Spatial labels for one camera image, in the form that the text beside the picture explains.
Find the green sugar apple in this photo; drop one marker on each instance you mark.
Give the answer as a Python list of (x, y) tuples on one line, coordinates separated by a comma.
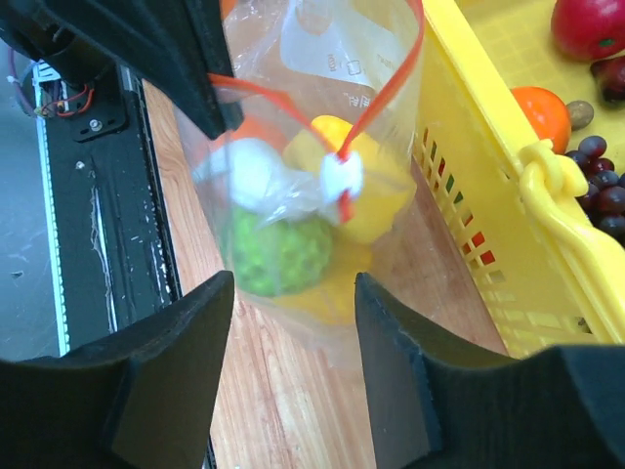
[(278, 258)]

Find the dark red fig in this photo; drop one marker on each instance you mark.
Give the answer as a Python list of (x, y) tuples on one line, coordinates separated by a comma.
[(609, 78)]

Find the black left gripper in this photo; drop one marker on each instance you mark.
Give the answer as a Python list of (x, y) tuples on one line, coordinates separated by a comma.
[(175, 45)]

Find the orange in basket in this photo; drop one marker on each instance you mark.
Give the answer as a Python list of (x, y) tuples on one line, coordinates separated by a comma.
[(547, 115)]

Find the small brown nut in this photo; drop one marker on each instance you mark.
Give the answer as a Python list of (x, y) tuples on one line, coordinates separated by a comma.
[(581, 114)]

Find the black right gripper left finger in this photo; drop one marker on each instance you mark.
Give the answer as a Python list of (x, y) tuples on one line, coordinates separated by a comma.
[(142, 397)]

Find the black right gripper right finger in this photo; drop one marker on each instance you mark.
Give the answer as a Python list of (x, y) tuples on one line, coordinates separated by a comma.
[(437, 400)]

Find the dark grape bunch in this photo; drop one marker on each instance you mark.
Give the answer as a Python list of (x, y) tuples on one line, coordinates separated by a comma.
[(603, 202)]

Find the clear zip top bag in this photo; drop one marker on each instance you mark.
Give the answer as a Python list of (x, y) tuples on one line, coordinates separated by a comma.
[(335, 69)]

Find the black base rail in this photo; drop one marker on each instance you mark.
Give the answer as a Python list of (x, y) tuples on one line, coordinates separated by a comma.
[(117, 256)]

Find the yellow plastic basket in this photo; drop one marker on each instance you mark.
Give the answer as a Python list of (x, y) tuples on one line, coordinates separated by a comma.
[(545, 274)]

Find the red apple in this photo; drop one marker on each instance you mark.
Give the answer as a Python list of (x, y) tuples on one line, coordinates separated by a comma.
[(588, 30)]

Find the white cable duct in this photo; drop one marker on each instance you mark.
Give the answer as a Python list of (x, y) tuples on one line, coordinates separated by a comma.
[(43, 73)]

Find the yellow bell pepper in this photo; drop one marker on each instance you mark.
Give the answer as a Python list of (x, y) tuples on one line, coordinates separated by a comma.
[(388, 185)]

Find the orange fruit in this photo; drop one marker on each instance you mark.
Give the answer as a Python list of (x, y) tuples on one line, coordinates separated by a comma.
[(254, 127)]

